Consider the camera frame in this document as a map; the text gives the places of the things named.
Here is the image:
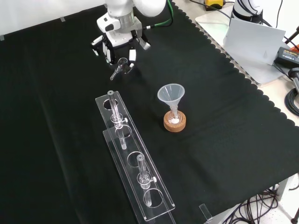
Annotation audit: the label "clear glass weighing funnel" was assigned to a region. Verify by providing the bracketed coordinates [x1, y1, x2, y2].
[109, 57, 129, 81]

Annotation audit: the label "clear plastic clamp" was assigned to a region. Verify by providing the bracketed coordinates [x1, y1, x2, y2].
[199, 203, 214, 221]

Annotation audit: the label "green cable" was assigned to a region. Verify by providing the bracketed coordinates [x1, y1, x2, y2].
[149, 0, 176, 30]

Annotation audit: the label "black power adapter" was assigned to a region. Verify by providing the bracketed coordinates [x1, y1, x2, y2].
[273, 46, 299, 69]

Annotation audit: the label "black tripod leg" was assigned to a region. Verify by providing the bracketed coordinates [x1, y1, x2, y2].
[284, 24, 299, 45]

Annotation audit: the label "coiled black cables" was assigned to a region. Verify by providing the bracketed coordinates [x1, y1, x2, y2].
[285, 88, 299, 115]

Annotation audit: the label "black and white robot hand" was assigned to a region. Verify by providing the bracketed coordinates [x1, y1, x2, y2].
[90, 29, 151, 74]

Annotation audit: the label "thin black cable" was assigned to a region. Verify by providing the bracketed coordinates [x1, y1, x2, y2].
[276, 0, 284, 29]

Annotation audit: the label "translucent plastic funnel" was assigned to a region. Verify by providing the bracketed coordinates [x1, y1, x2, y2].
[157, 84, 185, 121]

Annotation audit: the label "cork ring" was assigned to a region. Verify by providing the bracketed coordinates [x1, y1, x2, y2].
[163, 111, 188, 133]

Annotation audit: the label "pale board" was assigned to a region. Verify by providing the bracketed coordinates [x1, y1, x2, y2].
[223, 18, 286, 66]

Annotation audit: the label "black cable bundle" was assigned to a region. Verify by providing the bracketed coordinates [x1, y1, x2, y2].
[223, 182, 299, 224]

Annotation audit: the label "grey base plate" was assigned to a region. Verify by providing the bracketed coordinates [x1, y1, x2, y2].
[195, 9, 292, 85]

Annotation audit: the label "clear acrylic funnel stand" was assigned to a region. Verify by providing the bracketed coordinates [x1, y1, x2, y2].
[95, 90, 176, 224]

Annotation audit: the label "small round-bottom glass flask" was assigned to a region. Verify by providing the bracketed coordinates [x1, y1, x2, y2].
[168, 106, 182, 125]

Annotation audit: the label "yellow stop button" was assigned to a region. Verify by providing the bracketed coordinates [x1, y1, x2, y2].
[202, 0, 226, 11]

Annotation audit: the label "black cloth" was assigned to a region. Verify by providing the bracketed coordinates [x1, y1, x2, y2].
[0, 1, 299, 224]

